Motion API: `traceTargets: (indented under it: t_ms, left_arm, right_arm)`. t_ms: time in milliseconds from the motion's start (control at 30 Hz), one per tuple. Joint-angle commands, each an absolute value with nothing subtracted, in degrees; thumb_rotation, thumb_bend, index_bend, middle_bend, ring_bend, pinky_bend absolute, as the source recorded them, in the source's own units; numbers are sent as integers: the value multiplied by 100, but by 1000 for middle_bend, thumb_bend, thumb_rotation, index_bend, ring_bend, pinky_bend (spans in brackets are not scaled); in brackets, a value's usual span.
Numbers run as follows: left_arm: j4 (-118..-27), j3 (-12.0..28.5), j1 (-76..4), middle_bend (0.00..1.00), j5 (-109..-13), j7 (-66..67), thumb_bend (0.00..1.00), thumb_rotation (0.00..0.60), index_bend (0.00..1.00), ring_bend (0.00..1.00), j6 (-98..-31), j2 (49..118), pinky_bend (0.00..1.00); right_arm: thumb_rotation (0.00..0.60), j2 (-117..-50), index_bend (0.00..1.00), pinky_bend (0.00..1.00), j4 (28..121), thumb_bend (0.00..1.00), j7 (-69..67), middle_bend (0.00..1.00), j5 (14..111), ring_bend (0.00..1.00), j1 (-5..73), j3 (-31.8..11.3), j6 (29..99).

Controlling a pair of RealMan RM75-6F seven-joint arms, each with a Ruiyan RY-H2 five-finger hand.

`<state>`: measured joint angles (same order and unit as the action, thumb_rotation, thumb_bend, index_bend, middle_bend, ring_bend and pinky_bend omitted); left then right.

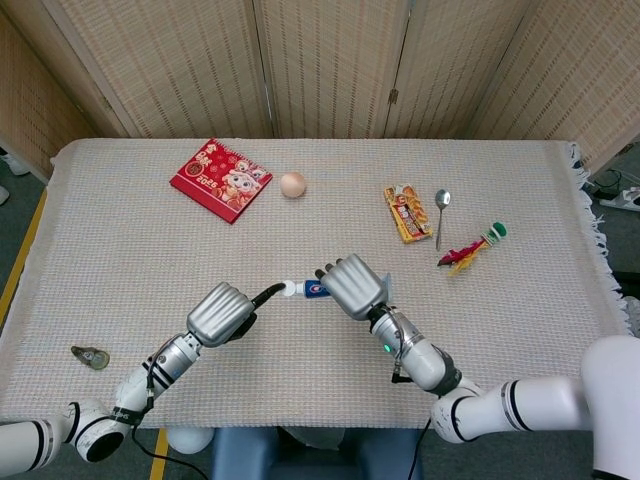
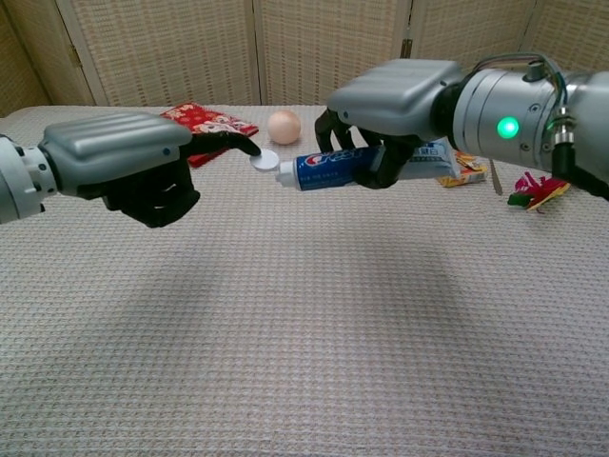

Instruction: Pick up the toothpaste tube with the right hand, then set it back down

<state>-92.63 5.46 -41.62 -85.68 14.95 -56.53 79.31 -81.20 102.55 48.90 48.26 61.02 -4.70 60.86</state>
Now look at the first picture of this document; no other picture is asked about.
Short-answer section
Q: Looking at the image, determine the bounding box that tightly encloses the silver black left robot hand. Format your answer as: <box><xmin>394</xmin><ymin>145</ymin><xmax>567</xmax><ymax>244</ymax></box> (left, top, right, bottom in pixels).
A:
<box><xmin>185</xmin><ymin>281</ymin><xmax>287</xmax><ymax>349</ymax></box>

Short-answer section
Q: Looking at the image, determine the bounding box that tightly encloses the beige woven tablecloth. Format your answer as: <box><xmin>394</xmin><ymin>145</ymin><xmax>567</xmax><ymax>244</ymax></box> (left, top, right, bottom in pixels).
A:
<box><xmin>0</xmin><ymin>137</ymin><xmax>634</xmax><ymax>431</ymax></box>

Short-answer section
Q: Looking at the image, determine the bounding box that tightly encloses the white power strip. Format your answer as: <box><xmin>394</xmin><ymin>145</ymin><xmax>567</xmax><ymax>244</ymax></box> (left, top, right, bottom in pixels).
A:
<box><xmin>599</xmin><ymin>187</ymin><xmax>640</xmax><ymax>211</ymax></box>

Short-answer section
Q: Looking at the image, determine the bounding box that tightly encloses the woven folding screen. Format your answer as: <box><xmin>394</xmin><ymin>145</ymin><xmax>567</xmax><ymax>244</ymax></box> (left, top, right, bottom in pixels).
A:
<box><xmin>0</xmin><ymin>0</ymin><xmax>640</xmax><ymax>176</ymax></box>

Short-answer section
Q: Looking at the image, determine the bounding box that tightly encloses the red 2026 desk calendar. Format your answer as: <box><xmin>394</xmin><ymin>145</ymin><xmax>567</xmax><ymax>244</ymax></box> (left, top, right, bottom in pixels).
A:
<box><xmin>169</xmin><ymin>137</ymin><xmax>274</xmax><ymax>225</ymax></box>

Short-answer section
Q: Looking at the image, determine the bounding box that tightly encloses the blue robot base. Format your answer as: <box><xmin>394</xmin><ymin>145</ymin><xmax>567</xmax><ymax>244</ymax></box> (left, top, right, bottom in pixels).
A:
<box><xmin>212</xmin><ymin>427</ymin><xmax>424</xmax><ymax>480</ymax></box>

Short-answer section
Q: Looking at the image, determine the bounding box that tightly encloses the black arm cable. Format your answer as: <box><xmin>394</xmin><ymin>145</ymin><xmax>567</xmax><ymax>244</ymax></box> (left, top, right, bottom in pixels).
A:
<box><xmin>130</xmin><ymin>422</ymin><xmax>211</xmax><ymax>480</ymax></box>
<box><xmin>407</xmin><ymin>418</ymin><xmax>434</xmax><ymax>480</ymax></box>

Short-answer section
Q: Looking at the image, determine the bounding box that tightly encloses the small translucent greenish object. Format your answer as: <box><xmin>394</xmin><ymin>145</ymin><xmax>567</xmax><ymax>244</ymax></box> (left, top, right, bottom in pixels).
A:
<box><xmin>70</xmin><ymin>344</ymin><xmax>111</xmax><ymax>372</ymax></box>

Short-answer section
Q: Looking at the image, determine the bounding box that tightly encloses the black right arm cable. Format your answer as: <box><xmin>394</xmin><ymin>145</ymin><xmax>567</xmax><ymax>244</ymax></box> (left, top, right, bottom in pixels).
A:
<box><xmin>407</xmin><ymin>418</ymin><xmax>434</xmax><ymax>480</ymax></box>

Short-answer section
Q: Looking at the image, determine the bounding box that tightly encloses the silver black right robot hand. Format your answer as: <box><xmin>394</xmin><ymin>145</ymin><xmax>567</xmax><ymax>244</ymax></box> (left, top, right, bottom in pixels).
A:
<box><xmin>313</xmin><ymin>253</ymin><xmax>391</xmax><ymax>321</ymax></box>

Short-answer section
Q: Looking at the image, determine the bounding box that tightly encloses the beige egg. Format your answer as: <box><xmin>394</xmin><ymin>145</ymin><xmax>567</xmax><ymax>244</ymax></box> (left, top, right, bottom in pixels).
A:
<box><xmin>279</xmin><ymin>171</ymin><xmax>307</xmax><ymax>199</ymax></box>

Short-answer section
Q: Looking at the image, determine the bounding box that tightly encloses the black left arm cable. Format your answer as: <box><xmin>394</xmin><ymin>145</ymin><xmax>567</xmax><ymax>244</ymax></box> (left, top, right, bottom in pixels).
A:
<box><xmin>130</xmin><ymin>422</ymin><xmax>211</xmax><ymax>480</ymax></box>

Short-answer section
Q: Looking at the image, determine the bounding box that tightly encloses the red yellow feather shuttlecock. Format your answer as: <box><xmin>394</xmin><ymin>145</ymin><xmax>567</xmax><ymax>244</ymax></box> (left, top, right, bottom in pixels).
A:
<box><xmin>437</xmin><ymin>221</ymin><xmax>508</xmax><ymax>277</ymax></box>

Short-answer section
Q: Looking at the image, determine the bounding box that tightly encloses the metal spoon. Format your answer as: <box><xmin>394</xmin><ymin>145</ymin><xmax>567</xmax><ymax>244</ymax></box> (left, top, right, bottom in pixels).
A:
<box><xmin>434</xmin><ymin>188</ymin><xmax>452</xmax><ymax>252</ymax></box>

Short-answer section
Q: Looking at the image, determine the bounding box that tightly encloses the white round base part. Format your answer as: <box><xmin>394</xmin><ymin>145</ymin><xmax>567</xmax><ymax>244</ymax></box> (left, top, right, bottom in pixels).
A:
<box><xmin>167</xmin><ymin>428</ymin><xmax>215</xmax><ymax>455</ymax></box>

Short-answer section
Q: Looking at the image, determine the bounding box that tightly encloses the blue white toothpaste tube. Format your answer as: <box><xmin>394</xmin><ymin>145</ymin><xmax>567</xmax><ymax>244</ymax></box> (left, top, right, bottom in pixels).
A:
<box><xmin>281</xmin><ymin>272</ymin><xmax>394</xmax><ymax>301</ymax></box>

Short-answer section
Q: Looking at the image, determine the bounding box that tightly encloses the yellow snack box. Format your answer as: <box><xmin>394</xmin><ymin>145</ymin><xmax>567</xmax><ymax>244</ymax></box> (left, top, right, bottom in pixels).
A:
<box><xmin>383</xmin><ymin>183</ymin><xmax>434</xmax><ymax>245</ymax></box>

